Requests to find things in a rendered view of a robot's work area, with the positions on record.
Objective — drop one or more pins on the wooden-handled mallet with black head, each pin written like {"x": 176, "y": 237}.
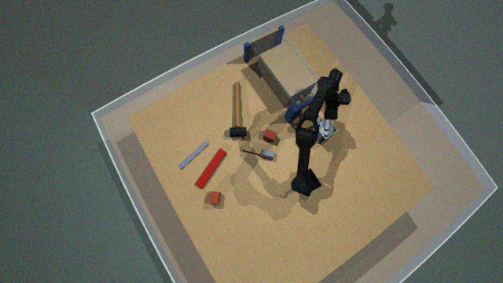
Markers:
{"x": 237, "y": 131}

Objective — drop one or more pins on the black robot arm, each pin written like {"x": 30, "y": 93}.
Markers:
{"x": 305, "y": 138}

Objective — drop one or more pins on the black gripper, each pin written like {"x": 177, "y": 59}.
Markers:
{"x": 331, "y": 111}

